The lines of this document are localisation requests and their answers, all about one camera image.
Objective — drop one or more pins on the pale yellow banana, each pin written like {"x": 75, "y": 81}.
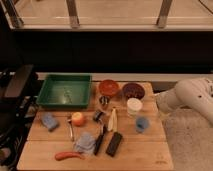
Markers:
{"x": 112, "y": 123}

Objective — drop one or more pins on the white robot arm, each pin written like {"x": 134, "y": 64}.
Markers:
{"x": 196, "y": 93}

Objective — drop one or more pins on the small metal cup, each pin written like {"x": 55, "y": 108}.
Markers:
{"x": 104, "y": 100}

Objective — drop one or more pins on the white paper cup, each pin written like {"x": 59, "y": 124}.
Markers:
{"x": 134, "y": 106}

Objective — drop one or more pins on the blue plastic cup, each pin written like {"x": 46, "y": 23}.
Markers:
{"x": 141, "y": 124}

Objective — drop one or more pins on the orange bowl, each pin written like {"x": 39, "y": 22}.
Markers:
{"x": 108, "y": 88}

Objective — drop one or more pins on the dark red bowl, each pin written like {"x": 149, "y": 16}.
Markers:
{"x": 133, "y": 90}

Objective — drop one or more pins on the green plastic tray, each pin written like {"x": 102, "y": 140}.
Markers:
{"x": 65, "y": 91}

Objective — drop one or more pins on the wooden cutting board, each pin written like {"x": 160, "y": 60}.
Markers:
{"x": 147, "y": 151}

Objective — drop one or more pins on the black rectangular block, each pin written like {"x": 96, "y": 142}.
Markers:
{"x": 114, "y": 144}

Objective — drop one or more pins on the metal spoon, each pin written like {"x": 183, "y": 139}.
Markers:
{"x": 70, "y": 128}

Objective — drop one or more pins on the crumpled blue cloth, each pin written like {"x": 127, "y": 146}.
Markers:
{"x": 85, "y": 143}

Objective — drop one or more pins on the blue sponge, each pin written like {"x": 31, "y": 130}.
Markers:
{"x": 49, "y": 121}

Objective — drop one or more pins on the red sausage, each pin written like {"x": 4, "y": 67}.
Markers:
{"x": 64, "y": 155}

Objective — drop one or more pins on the black equipment stand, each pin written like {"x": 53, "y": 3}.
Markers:
{"x": 16, "y": 95}

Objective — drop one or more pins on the black handled brush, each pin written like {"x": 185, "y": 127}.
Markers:
{"x": 97, "y": 118}

